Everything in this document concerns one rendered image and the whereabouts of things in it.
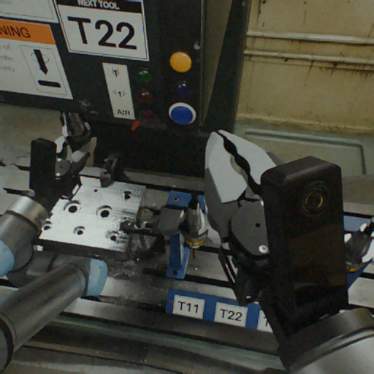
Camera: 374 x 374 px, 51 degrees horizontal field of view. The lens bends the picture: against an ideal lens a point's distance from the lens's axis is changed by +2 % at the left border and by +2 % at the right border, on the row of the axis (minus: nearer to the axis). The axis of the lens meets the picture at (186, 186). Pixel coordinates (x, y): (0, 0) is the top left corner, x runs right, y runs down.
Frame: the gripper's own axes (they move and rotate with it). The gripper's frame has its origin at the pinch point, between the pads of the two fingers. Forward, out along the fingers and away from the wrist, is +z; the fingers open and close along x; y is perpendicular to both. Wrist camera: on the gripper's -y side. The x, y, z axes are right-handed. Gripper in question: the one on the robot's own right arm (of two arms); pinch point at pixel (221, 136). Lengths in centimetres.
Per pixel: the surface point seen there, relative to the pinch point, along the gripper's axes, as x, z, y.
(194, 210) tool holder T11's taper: 3.5, 15.9, 37.2
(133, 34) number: -4.3, 15.6, -2.6
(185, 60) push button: 0.5, 12.0, -0.5
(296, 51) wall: 74, 89, 64
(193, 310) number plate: 1, 9, 73
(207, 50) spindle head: 3.5, 12.7, -0.7
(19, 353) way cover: -49, 23, 95
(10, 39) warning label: -17.6, 23.3, -0.1
